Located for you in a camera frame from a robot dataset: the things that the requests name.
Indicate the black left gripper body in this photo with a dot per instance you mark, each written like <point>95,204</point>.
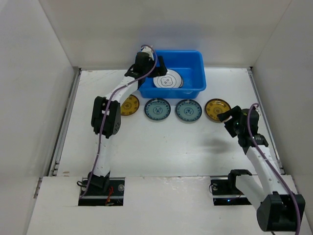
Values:
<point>150,65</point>

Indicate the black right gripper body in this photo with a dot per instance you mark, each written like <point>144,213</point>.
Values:
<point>231,117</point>

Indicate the white plate grey emblem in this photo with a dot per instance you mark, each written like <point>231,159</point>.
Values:
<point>172,79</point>

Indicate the yellow patterned plate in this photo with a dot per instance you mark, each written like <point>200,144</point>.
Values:
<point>214,107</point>
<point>130,106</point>

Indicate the blue floral plate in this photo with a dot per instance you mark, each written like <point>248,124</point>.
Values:
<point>157,109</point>
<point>188,110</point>

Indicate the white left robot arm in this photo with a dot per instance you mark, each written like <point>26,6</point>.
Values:
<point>106,113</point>

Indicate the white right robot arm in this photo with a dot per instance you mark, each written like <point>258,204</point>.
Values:
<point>231,102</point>

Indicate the blue plastic bin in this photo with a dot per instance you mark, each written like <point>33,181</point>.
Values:
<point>185,77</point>

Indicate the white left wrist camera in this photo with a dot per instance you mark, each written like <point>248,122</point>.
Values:
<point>148,51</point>

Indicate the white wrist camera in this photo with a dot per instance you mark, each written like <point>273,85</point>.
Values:
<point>148,51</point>
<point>258,110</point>

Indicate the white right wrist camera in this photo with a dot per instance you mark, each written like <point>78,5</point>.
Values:
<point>258,110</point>

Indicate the right metal edge rail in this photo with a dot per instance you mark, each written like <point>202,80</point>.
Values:
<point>269,135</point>

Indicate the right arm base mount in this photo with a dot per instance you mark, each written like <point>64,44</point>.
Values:
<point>224,194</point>

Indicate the metal table edge rail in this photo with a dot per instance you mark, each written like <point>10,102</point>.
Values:
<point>54,160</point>

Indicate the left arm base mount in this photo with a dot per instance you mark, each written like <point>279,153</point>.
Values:
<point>112,196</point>

